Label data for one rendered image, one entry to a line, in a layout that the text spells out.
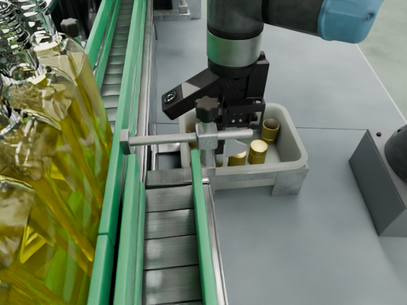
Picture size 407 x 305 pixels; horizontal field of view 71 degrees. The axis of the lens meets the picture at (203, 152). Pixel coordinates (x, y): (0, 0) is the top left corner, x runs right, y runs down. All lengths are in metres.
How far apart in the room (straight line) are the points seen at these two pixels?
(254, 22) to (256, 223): 0.33
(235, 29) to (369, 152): 0.36
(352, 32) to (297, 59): 0.65
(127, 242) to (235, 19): 0.27
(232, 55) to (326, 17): 0.12
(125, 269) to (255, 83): 0.31
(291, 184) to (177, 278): 0.29
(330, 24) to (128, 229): 0.28
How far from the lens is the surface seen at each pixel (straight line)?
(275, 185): 0.55
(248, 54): 0.40
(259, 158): 0.57
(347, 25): 0.33
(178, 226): 0.38
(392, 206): 0.56
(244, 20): 0.37
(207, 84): 0.43
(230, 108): 0.44
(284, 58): 0.98
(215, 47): 0.40
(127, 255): 0.28
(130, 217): 0.30
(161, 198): 0.41
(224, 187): 0.52
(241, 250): 0.51
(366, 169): 0.63
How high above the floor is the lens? 1.22
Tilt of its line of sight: 48 degrees down
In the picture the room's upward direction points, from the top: straight up
